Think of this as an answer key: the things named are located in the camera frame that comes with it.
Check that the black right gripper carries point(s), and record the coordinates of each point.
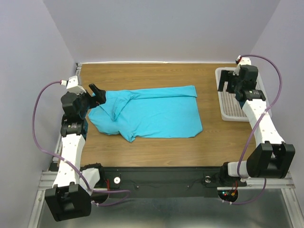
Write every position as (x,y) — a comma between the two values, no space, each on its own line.
(224,77)

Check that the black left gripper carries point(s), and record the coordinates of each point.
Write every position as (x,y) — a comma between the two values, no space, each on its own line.
(99,96)

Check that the turquoise t shirt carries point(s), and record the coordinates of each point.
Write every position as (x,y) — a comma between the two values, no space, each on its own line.
(170,112)

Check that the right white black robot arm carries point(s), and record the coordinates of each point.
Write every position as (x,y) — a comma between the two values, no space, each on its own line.
(272,157)

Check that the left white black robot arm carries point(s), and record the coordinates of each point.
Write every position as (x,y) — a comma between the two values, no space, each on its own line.
(70,196)

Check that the white plastic laundry basket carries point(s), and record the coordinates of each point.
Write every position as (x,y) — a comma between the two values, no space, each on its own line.
(229,106)

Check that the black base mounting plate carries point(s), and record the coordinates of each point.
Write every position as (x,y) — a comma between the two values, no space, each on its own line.
(167,182)

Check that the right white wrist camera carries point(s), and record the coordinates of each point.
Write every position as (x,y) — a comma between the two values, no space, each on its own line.
(241,61)

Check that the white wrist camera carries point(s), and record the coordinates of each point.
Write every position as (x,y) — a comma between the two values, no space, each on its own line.
(72,85)
(241,61)

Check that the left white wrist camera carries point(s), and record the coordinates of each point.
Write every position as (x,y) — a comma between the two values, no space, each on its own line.
(72,85)

